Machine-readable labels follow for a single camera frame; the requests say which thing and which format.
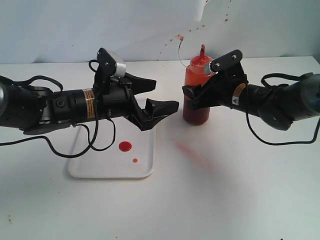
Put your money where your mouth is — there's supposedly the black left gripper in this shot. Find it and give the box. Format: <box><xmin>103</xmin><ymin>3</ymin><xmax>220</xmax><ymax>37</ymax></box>
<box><xmin>93</xmin><ymin>72</ymin><xmax>179</xmax><ymax>131</ymax></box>

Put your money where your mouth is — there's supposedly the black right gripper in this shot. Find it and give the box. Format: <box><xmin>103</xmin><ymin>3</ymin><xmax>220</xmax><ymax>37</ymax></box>
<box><xmin>182</xmin><ymin>63</ymin><xmax>248</xmax><ymax>110</ymax></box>

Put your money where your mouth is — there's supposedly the red sauce squeeze bottle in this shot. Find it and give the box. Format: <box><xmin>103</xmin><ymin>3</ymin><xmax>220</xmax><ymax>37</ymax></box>
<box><xmin>182</xmin><ymin>44</ymin><xmax>213</xmax><ymax>126</ymax></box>

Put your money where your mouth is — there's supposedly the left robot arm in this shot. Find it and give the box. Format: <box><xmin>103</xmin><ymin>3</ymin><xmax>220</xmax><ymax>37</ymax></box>
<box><xmin>0</xmin><ymin>72</ymin><xmax>179</xmax><ymax>136</ymax></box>

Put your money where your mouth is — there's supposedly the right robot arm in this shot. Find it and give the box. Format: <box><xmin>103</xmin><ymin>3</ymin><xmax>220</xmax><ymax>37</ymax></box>
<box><xmin>182</xmin><ymin>63</ymin><xmax>320</xmax><ymax>131</ymax></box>

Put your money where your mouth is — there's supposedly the red sauce blob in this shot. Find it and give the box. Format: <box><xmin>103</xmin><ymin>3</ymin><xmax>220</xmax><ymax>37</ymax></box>
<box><xmin>118</xmin><ymin>141</ymin><xmax>132</xmax><ymax>152</ymax></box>

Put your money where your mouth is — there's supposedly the white rectangular plastic tray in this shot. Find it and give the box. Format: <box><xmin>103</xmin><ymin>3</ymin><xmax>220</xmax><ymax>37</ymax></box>
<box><xmin>67</xmin><ymin>117</ymin><xmax>156</xmax><ymax>179</ymax></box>

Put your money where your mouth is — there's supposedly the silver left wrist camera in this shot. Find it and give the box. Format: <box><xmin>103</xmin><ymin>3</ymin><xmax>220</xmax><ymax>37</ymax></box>
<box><xmin>96</xmin><ymin>47</ymin><xmax>127</xmax><ymax>78</ymax></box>

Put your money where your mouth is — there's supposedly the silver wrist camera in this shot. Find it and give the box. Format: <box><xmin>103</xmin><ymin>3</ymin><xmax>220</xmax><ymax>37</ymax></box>
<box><xmin>96</xmin><ymin>47</ymin><xmax>127</xmax><ymax>78</ymax></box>
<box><xmin>204</xmin><ymin>49</ymin><xmax>243</xmax><ymax>76</ymax></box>

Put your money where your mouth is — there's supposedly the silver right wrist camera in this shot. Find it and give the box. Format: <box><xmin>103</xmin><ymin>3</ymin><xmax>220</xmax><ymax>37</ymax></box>
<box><xmin>204</xmin><ymin>49</ymin><xmax>243</xmax><ymax>76</ymax></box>

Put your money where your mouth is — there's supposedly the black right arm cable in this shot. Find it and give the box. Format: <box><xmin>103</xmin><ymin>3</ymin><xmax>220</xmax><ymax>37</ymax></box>
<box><xmin>244</xmin><ymin>73</ymin><xmax>320</xmax><ymax>146</ymax></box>

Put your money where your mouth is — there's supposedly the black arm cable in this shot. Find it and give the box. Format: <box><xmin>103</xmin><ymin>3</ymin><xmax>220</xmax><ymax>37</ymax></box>
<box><xmin>0</xmin><ymin>58</ymin><xmax>116</xmax><ymax>159</ymax></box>
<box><xmin>244</xmin><ymin>73</ymin><xmax>320</xmax><ymax>146</ymax></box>

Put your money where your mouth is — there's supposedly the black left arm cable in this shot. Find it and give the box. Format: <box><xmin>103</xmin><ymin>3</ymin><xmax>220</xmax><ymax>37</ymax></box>
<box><xmin>0</xmin><ymin>58</ymin><xmax>116</xmax><ymax>159</ymax></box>

